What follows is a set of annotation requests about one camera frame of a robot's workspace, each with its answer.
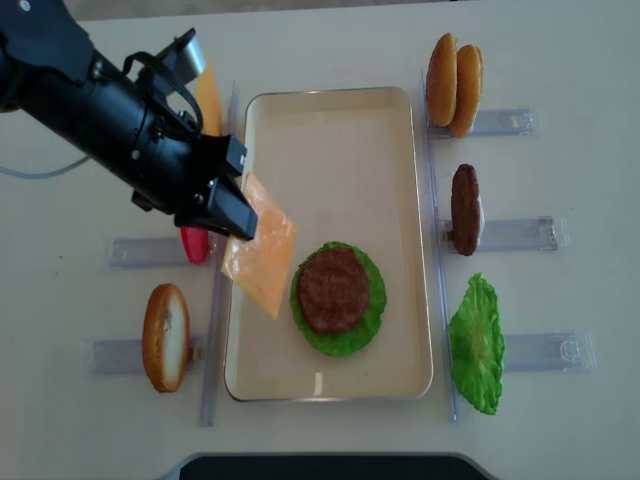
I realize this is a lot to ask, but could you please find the right clear acrylic rack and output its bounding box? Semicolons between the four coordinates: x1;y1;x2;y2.
419;69;599;424

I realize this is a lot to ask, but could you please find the cream rectangular tray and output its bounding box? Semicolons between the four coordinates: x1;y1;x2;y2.
224;87;433;402

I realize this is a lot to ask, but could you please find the left clear acrylic rack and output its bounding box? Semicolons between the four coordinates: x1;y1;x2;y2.
89;79;241;428

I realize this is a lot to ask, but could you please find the orange cheese slice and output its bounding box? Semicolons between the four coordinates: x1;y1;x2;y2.
195;64;223;136
221;173;297;319

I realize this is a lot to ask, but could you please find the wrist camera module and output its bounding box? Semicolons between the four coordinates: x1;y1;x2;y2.
157;28;207;84

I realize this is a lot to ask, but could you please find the orange cheese slice front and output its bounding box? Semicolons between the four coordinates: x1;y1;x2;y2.
221;173;297;319

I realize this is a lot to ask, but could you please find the bun half behind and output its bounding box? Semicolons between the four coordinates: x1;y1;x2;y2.
449;44;483;138

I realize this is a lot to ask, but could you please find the standing green lettuce leaf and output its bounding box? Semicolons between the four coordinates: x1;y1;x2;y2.
449;273;506;415

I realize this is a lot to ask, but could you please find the black camera cable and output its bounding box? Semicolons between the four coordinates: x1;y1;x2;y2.
122;49;205;136

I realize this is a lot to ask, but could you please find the black monitor base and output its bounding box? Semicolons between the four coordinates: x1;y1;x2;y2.
169;453;489;480

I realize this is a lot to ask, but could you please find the bread slice left rack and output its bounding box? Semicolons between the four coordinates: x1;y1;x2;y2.
142;284;190;393

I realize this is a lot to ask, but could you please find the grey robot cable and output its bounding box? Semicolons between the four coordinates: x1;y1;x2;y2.
0;154;91;180

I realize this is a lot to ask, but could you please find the meat patty on burger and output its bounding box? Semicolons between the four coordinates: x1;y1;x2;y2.
297;247;370;335

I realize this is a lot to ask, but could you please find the standing meat patty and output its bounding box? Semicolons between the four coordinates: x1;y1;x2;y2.
451;164;481;256

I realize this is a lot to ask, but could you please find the orange cheese slice back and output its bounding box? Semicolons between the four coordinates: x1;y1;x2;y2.
195;64;223;136

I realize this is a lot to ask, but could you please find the red tomato slice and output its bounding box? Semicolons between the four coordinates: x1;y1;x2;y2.
180;227;210;265

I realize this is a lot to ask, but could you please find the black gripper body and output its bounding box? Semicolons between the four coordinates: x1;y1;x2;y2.
132;135;247;232

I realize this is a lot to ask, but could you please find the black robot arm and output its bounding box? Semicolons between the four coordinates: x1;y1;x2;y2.
1;1;258;240

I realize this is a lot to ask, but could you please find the clear acrylic rack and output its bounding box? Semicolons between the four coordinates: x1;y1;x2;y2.
419;69;599;424
89;79;241;428

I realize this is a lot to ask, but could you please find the sesame bun top front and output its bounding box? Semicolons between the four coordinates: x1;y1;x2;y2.
426;33;457;127

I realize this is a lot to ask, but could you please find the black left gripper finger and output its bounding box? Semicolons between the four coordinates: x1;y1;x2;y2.
212;176;258;240

